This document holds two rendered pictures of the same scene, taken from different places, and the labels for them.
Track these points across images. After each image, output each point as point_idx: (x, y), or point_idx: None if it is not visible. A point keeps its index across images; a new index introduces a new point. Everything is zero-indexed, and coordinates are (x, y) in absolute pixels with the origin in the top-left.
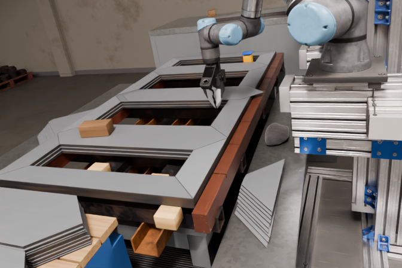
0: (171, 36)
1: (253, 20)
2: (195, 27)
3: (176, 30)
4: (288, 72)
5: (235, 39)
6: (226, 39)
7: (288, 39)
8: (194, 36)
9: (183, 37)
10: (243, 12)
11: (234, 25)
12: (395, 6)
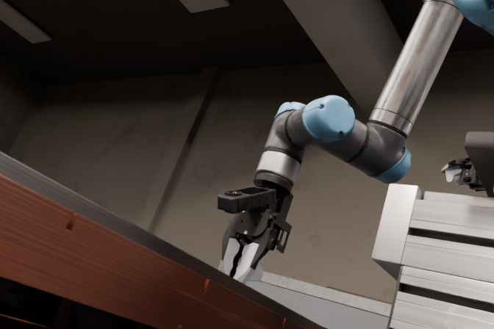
0: (251, 283)
1: (387, 130)
2: (297, 281)
3: (264, 275)
4: None
5: (334, 121)
6: (314, 112)
7: None
8: (286, 297)
9: (267, 292)
10: (373, 114)
11: (342, 98)
12: None
